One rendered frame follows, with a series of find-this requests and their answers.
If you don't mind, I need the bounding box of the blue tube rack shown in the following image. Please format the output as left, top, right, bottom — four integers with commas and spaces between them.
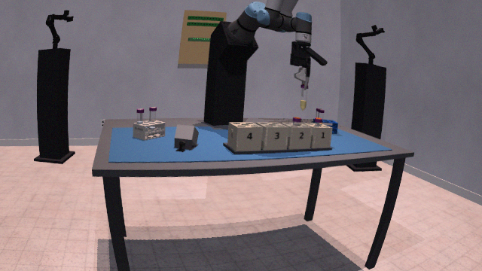
322, 120, 338, 134

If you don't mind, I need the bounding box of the blue bench mat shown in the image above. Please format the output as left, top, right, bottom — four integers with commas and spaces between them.
108, 126, 392, 163

